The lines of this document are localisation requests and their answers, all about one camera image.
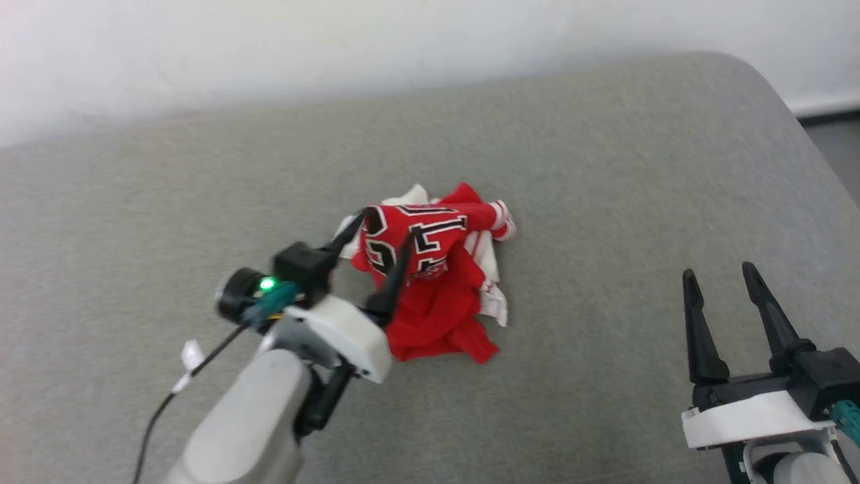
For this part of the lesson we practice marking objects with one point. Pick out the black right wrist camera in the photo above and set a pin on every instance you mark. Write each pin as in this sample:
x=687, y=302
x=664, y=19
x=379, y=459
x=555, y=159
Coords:
x=833, y=380

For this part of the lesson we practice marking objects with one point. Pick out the grey fabric sofa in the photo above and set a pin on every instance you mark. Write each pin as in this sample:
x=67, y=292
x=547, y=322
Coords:
x=537, y=168

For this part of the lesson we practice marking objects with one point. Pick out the red and white jersey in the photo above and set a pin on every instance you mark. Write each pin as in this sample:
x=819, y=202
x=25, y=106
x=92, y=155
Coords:
x=443, y=309

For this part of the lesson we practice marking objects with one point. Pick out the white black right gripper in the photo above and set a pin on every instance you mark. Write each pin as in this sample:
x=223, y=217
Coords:
x=746, y=417

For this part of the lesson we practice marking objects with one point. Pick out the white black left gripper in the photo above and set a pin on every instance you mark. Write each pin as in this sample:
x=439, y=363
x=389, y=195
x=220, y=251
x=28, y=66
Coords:
x=349, y=333

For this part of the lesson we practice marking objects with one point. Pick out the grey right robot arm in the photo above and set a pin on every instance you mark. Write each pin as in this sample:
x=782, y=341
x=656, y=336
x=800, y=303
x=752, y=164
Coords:
x=806, y=470

